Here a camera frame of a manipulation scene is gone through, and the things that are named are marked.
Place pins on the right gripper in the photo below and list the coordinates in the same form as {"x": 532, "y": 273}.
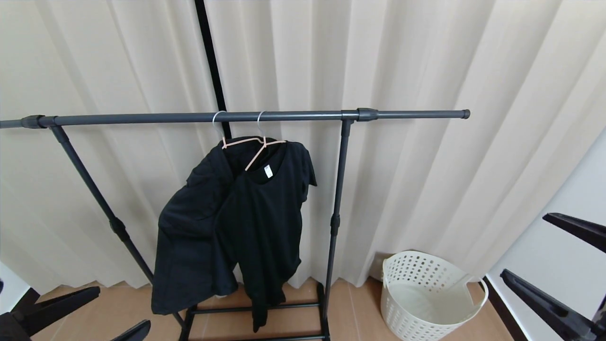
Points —
{"x": 602, "y": 322}

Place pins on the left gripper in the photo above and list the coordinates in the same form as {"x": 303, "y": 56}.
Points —
{"x": 12, "y": 329}

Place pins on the black shorts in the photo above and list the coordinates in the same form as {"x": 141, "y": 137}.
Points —
{"x": 189, "y": 246}

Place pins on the black garment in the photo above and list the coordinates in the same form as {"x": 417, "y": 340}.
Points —
{"x": 265, "y": 227}

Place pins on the pink clothes hanger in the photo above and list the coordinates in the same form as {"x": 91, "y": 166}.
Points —
{"x": 255, "y": 154}
{"x": 241, "y": 139}

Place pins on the white laundry basket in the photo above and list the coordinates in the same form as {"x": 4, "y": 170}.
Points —
{"x": 416, "y": 303}

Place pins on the black clothes rack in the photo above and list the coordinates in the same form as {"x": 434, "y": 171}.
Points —
{"x": 142, "y": 117}

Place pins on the white curtain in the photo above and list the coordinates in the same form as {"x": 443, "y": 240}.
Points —
{"x": 94, "y": 57}
{"x": 402, "y": 57}

